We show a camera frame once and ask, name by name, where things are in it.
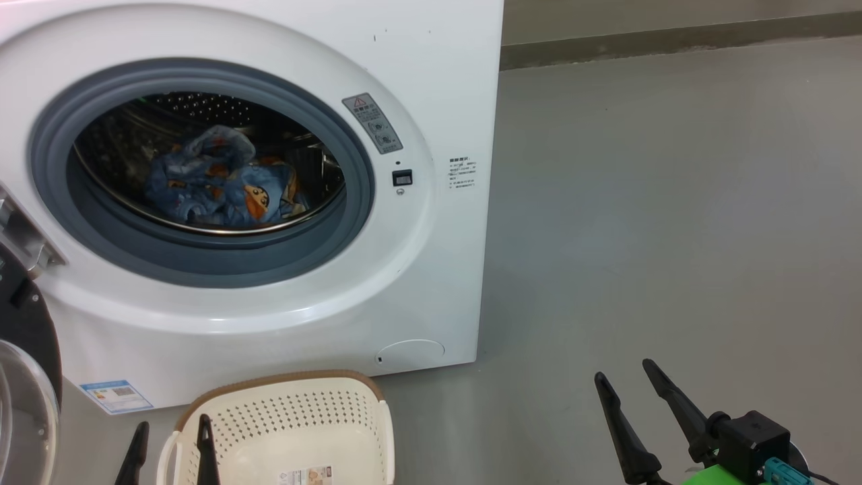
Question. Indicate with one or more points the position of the grey rubber door gasket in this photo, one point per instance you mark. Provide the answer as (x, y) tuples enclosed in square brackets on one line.
[(202, 259)]

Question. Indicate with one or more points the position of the blue small-cartoon print garment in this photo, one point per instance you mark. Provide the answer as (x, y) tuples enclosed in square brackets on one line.
[(262, 195)]

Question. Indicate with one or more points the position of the round white filter cover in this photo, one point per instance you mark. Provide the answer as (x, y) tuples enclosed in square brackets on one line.
[(411, 353)]

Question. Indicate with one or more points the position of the cream perforated laundry basket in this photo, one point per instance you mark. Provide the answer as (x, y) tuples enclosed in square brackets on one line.
[(289, 417)]

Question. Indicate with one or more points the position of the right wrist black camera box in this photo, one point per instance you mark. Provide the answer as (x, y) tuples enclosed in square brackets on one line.
[(754, 438)]

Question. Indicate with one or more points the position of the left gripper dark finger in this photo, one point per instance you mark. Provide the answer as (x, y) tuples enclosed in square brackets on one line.
[(135, 461), (206, 458)]

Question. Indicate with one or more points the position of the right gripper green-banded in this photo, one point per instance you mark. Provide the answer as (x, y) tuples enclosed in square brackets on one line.
[(717, 477)]

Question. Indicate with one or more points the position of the blue energy label sticker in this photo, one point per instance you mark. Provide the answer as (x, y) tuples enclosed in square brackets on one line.
[(114, 397)]

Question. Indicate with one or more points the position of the black door latch socket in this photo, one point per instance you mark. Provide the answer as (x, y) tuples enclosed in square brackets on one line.
[(402, 178)]

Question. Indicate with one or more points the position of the white front-load washing machine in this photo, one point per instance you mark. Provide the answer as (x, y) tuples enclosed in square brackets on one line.
[(444, 269)]

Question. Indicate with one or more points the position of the steel perforated washer drum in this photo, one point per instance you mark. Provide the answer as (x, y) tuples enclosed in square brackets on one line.
[(114, 148)]

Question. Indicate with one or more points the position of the blue garment large orange print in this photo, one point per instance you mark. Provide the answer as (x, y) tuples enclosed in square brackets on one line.
[(202, 155)]

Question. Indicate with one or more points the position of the basket product label sticker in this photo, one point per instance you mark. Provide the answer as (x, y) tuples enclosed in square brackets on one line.
[(306, 477)]

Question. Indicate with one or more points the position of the grey wall baseboard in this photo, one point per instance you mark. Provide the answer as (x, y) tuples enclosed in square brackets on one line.
[(673, 40)]

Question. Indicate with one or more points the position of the grey warning sticker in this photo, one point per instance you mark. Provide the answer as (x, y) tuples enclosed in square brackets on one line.
[(374, 124)]

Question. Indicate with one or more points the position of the black round washing machine door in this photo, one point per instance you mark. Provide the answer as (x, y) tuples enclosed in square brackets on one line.
[(27, 323)]

